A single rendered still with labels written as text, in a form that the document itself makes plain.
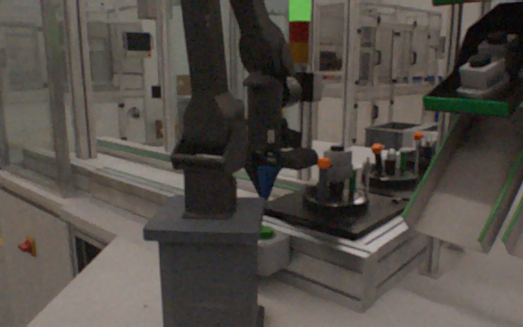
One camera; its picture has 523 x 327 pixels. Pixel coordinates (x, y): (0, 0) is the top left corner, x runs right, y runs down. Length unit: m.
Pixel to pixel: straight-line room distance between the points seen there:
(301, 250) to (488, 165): 0.35
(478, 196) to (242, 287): 0.41
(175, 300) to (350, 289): 0.30
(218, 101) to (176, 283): 0.24
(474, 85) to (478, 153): 0.16
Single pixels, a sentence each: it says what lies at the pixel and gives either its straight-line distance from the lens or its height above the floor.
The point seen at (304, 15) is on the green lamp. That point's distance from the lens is 1.10.
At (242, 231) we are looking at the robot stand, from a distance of 0.55.
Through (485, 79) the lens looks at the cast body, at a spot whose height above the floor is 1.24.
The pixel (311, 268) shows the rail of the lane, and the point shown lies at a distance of 0.80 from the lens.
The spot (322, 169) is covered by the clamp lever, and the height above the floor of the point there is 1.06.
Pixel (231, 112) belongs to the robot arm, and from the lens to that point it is 0.58.
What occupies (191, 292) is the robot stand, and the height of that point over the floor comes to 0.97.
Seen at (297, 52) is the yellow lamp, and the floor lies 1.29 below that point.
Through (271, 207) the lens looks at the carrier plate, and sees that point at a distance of 0.92.
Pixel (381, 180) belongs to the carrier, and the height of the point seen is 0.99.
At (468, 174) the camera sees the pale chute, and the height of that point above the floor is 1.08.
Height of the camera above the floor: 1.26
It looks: 13 degrees down
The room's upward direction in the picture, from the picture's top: straight up
